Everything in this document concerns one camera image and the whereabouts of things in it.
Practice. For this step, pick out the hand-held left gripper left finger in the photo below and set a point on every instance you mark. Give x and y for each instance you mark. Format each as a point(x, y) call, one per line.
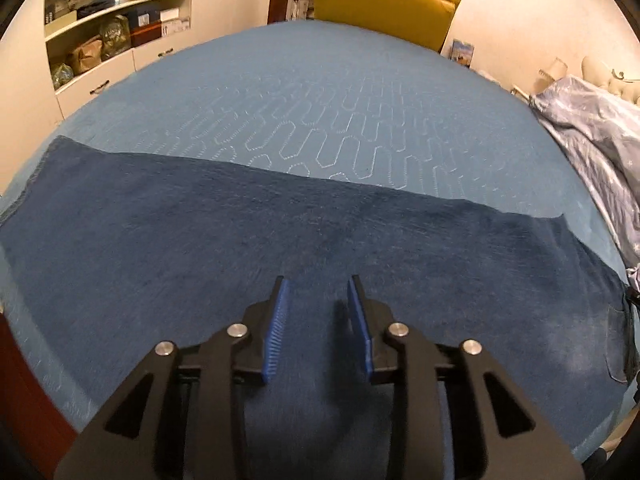
point(276, 332)

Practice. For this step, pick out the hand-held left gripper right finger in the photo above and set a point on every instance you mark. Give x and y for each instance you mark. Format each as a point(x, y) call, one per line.
point(361, 332)

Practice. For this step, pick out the blue denim pants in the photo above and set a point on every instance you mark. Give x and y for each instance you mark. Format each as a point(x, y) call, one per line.
point(200, 240)

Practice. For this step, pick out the light blue quilted bedspread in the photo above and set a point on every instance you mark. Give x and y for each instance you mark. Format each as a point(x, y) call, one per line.
point(300, 85)

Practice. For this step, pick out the small framed picture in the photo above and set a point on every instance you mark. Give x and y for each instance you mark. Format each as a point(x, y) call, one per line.
point(462, 53)

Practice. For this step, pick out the white shelf unit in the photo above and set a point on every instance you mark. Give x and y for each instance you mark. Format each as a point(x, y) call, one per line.
point(150, 56)

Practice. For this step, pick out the floral grey duvet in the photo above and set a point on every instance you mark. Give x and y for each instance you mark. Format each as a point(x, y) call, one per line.
point(590, 125)

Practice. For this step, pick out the red-brown box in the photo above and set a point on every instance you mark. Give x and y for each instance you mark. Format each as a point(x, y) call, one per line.
point(146, 36)

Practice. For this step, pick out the small green patterned bag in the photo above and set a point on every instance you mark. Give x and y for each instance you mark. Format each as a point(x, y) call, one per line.
point(62, 76)

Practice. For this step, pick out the brown paper bag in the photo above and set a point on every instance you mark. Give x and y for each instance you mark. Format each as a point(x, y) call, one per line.
point(86, 55)

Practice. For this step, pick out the dark blue box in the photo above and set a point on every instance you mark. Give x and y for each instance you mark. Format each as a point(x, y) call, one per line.
point(144, 18)

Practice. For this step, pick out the cream ornate headboard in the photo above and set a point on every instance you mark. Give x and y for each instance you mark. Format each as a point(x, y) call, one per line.
point(607, 77)

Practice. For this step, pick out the red-brown wooden bed frame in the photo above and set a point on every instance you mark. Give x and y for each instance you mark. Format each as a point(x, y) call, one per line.
point(25, 400)

